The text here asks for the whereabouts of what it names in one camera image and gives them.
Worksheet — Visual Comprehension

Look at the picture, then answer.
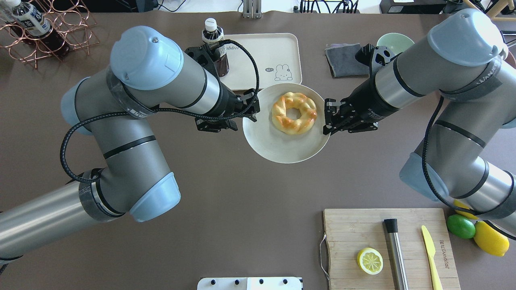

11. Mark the dark grey cloth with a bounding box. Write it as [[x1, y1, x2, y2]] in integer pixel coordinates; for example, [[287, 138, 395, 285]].
[[325, 43, 369, 78]]

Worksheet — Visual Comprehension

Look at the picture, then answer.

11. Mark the glazed twisted donut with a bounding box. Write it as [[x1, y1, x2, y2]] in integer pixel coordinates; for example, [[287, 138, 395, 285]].
[[271, 92, 318, 135]]

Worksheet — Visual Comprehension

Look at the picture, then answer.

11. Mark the yellow plastic knife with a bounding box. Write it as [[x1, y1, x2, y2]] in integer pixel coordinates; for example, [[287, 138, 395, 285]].
[[421, 225, 443, 290]]

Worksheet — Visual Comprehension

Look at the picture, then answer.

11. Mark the steel muddler black tip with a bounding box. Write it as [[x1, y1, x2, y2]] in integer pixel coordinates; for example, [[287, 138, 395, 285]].
[[383, 218, 409, 290]]

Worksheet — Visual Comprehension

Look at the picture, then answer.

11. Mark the aluminium frame post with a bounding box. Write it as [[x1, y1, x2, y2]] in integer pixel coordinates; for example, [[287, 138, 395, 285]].
[[243, 0, 263, 19]]

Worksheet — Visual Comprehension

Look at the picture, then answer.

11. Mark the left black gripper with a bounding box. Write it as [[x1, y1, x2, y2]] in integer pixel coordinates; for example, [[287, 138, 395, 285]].
[[195, 91, 260, 133]]

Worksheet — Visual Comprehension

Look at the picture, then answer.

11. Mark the bottle in rack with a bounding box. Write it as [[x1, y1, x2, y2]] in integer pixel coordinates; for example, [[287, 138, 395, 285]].
[[0, 0, 21, 28], [6, 0, 70, 59]]

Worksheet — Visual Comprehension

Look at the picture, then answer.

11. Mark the cream rectangular tray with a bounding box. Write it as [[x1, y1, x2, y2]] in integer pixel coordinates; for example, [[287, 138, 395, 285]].
[[221, 33, 302, 91]]

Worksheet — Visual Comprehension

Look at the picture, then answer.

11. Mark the white pedestal column base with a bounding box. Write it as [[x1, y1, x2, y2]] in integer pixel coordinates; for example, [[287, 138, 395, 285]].
[[197, 276, 304, 290]]

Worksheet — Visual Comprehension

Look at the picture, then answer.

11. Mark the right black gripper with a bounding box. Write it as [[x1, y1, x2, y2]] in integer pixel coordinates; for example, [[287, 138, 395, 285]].
[[323, 89, 379, 135]]

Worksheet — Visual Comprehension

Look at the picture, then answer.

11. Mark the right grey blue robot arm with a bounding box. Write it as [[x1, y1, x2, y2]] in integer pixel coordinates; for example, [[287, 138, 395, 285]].
[[323, 8, 516, 239]]

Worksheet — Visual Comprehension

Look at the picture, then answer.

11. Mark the dark drink bottle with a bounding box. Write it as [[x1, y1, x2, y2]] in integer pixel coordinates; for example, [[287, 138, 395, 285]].
[[202, 18, 230, 77]]

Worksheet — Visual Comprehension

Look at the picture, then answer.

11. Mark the copper wire bottle rack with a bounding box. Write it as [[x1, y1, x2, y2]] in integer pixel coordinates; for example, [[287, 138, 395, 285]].
[[1, 0, 100, 68]]

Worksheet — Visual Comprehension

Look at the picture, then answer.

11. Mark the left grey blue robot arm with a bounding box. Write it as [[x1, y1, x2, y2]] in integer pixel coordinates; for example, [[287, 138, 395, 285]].
[[0, 26, 260, 265]]

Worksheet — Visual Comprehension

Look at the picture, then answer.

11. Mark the whole yellow lemon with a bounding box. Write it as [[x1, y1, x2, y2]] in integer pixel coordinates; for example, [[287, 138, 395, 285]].
[[473, 222, 510, 257]]

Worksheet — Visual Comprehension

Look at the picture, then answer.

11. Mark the bottle in rack upper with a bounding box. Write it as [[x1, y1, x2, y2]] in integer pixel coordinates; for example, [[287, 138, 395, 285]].
[[6, 0, 70, 59]]

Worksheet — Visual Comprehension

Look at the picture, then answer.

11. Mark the wooden cutting board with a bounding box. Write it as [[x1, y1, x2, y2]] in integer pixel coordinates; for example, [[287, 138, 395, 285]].
[[320, 208, 462, 290]]

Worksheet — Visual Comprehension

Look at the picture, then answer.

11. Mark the white round plate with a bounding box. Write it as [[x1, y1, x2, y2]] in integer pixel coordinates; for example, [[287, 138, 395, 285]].
[[243, 83, 330, 164]]

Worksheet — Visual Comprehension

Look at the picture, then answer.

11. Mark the left camera mount black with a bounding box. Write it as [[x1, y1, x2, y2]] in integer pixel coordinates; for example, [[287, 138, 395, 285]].
[[184, 44, 221, 76]]

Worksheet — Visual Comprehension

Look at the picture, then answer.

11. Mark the green lime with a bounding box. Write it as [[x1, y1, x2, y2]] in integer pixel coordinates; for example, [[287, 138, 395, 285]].
[[446, 214, 476, 239]]

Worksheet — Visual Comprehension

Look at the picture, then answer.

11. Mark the lemon half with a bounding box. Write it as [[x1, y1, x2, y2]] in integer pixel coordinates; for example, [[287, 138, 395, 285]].
[[356, 247, 383, 275]]

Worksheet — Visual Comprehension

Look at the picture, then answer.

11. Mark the mint green bowl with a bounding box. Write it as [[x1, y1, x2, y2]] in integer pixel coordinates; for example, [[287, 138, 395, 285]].
[[376, 33, 414, 57]]

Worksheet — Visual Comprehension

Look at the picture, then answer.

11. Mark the bottle in rack lower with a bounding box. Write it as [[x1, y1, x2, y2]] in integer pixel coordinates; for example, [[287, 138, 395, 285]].
[[0, 0, 21, 28]]

